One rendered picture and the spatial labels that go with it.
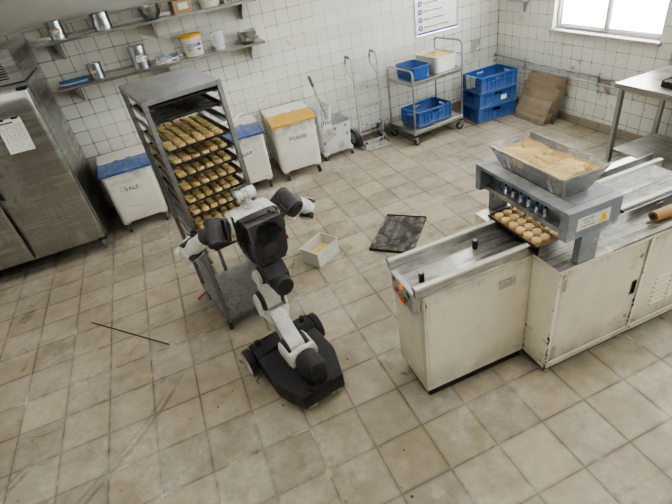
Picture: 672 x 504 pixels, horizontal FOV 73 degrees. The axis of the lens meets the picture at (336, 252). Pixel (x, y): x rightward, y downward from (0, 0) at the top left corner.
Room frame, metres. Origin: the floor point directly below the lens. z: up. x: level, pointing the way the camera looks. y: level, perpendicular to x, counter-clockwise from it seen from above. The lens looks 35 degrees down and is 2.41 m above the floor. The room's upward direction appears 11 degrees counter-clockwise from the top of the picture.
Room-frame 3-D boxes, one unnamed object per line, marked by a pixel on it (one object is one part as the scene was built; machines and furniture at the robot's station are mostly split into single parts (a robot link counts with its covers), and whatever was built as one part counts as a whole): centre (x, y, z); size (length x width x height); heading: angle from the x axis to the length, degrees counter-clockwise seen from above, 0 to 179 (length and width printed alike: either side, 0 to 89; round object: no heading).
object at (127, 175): (4.94, 2.14, 0.38); 0.64 x 0.54 x 0.77; 19
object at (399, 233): (3.57, -0.62, 0.01); 0.60 x 0.40 x 0.03; 152
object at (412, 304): (1.87, -0.33, 0.77); 0.24 x 0.04 x 0.14; 15
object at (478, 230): (2.27, -1.23, 0.87); 2.01 x 0.03 x 0.07; 105
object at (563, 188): (2.10, -1.16, 1.25); 0.56 x 0.29 x 0.14; 15
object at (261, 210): (2.14, 0.39, 1.15); 0.34 x 0.30 x 0.36; 117
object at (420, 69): (5.80, -1.36, 0.87); 0.40 x 0.30 x 0.16; 20
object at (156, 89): (3.02, 0.84, 0.93); 0.64 x 0.51 x 1.78; 27
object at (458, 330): (1.96, -0.68, 0.45); 0.70 x 0.34 x 0.90; 105
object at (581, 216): (2.10, -1.16, 1.01); 0.72 x 0.33 x 0.34; 15
